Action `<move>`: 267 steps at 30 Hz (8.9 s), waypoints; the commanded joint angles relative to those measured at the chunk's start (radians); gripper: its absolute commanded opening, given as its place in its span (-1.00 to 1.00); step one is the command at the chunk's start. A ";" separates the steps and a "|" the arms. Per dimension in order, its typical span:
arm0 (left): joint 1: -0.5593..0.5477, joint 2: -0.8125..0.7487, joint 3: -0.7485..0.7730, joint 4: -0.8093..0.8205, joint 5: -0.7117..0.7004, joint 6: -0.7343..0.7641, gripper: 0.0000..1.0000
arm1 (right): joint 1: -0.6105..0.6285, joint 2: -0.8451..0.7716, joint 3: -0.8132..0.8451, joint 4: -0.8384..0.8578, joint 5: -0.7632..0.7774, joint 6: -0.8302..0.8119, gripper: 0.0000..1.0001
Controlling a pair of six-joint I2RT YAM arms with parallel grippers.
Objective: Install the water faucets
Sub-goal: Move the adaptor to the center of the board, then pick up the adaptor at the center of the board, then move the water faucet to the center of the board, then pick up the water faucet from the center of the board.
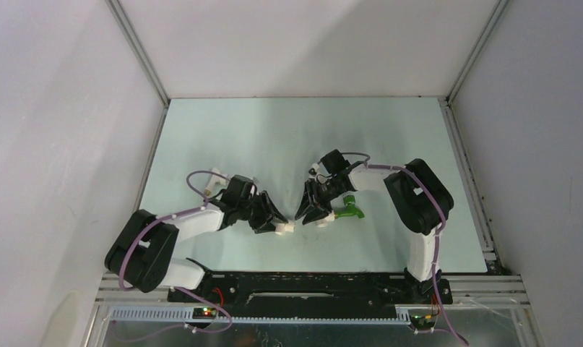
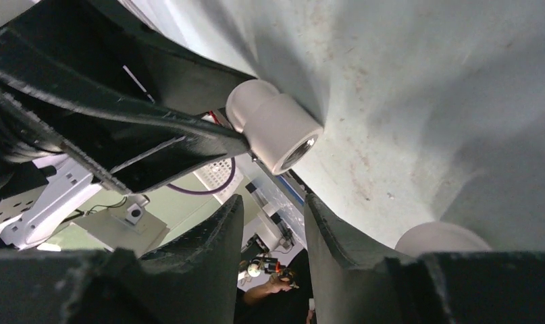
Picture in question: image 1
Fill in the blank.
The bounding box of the grey cable duct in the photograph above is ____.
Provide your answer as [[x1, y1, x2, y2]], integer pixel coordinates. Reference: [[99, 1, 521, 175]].
[[109, 306, 410, 325]]

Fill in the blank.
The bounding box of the white plastic faucet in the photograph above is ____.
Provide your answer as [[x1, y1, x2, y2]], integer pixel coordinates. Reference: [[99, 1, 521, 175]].
[[203, 168, 231, 197]]

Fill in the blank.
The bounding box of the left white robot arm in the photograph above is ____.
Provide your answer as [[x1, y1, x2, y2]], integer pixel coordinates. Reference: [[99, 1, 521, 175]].
[[104, 171, 295, 301]]

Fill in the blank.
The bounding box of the green plastic faucet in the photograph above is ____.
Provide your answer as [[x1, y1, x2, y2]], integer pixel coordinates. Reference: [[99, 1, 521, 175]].
[[334, 194, 365, 219]]

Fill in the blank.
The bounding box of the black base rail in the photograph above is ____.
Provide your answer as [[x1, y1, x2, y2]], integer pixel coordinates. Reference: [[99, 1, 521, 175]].
[[193, 271, 453, 318]]

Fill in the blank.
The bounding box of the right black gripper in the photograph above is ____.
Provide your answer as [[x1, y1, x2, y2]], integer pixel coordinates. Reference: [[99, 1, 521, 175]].
[[295, 176, 345, 226]]

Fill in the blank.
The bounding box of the white elbow fitting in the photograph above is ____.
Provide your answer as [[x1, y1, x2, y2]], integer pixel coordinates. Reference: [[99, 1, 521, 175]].
[[314, 213, 335, 228], [275, 221, 295, 236]]

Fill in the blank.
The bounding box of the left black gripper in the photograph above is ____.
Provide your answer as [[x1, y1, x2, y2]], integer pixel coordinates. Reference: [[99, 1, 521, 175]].
[[237, 190, 287, 234]]

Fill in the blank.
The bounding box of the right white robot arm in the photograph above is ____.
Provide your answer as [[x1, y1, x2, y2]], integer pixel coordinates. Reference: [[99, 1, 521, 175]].
[[294, 149, 454, 302]]

